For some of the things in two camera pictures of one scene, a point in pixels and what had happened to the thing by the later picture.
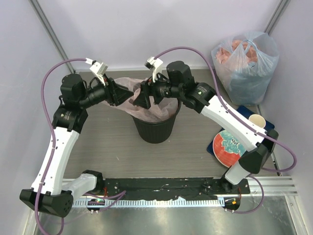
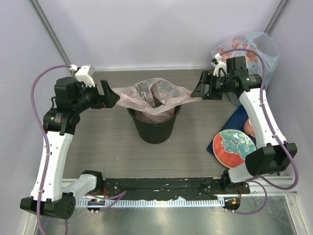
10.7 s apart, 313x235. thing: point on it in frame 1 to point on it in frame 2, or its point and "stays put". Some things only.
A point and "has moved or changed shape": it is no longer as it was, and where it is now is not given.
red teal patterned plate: (227, 149) stays put
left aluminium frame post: (46, 25) stays put
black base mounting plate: (160, 189) stays put
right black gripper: (147, 88) to (207, 78)
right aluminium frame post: (279, 11) stays put
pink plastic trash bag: (157, 111) has moved or changed shape
